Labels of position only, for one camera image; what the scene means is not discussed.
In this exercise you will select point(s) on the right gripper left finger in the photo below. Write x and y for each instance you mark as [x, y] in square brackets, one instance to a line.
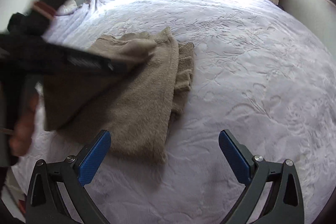
[44, 201]

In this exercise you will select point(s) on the lavender fleece blanket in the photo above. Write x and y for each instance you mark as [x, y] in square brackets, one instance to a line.
[259, 73]

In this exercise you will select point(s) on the round cream pillow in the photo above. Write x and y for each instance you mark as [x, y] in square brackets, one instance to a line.
[67, 8]

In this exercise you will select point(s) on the olive brown knit sweater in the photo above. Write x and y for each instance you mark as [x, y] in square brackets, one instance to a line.
[137, 107]

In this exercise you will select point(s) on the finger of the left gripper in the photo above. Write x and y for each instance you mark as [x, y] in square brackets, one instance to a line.
[34, 56]

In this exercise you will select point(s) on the person's left hand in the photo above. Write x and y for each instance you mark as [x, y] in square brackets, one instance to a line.
[23, 132]

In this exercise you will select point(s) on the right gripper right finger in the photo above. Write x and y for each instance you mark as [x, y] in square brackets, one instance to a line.
[284, 203]

